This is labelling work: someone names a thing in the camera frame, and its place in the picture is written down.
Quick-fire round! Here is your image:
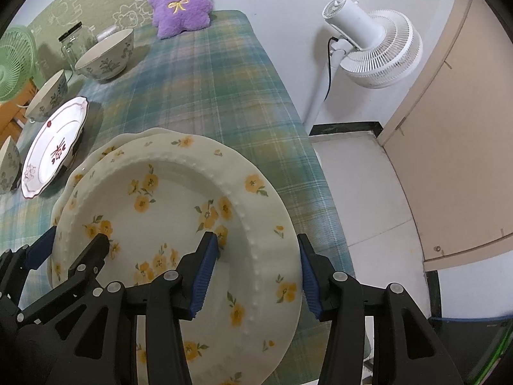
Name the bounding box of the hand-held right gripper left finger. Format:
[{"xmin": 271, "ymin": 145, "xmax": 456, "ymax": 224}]
[{"xmin": 48, "ymin": 231, "xmax": 220, "ymax": 385}]

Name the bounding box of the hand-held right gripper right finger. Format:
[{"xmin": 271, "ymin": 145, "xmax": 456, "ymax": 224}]
[{"xmin": 297, "ymin": 233, "xmax": 466, "ymax": 385}]

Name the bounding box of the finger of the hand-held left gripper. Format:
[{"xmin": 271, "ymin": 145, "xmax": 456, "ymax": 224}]
[
  {"xmin": 0, "ymin": 227, "xmax": 57, "ymax": 293},
  {"xmin": 18, "ymin": 233, "xmax": 111, "ymax": 329}
]

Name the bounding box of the yellow floral ceramic plate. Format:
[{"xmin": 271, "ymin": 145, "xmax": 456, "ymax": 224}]
[
  {"xmin": 51, "ymin": 134, "xmax": 303, "ymax": 385},
  {"xmin": 47, "ymin": 127, "xmax": 217, "ymax": 289}
]

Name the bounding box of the red floral scalloped plate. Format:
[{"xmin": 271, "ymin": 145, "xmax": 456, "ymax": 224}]
[{"xmin": 21, "ymin": 96, "xmax": 89, "ymax": 200}]

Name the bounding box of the grey round plate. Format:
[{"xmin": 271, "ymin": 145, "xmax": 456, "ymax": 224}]
[{"xmin": 25, "ymin": 69, "xmax": 69, "ymax": 123}]

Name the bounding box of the small floral ceramic bowl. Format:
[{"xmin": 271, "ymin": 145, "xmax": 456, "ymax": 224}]
[{"xmin": 0, "ymin": 136, "xmax": 21, "ymax": 195}]

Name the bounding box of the wooden chair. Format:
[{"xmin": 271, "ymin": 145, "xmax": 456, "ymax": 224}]
[{"xmin": 0, "ymin": 80, "xmax": 37, "ymax": 141}]

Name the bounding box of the plaid tablecloth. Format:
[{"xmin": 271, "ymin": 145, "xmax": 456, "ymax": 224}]
[{"xmin": 0, "ymin": 10, "xmax": 355, "ymax": 385}]

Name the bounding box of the green desk fan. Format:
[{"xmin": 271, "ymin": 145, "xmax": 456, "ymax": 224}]
[{"xmin": 0, "ymin": 26, "xmax": 38, "ymax": 103}]

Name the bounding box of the large floral ceramic bowl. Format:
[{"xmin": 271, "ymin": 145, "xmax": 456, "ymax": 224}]
[{"xmin": 74, "ymin": 29, "xmax": 135, "ymax": 83}]

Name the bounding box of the beige door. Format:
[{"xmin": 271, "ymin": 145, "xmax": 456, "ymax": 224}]
[{"xmin": 377, "ymin": 0, "xmax": 513, "ymax": 273}]

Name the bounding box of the glass jar with black lid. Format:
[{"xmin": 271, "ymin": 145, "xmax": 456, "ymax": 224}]
[{"xmin": 58, "ymin": 21, "xmax": 97, "ymax": 71}]

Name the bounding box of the white standing fan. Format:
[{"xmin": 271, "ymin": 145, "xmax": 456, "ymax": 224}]
[{"xmin": 302, "ymin": 0, "xmax": 423, "ymax": 137}]

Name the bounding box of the purple plush toy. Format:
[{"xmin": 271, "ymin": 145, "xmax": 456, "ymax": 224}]
[{"xmin": 149, "ymin": 0, "xmax": 214, "ymax": 40}]

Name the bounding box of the black fan cable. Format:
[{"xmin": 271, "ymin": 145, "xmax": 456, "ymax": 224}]
[{"xmin": 323, "ymin": 36, "xmax": 339, "ymax": 101}]

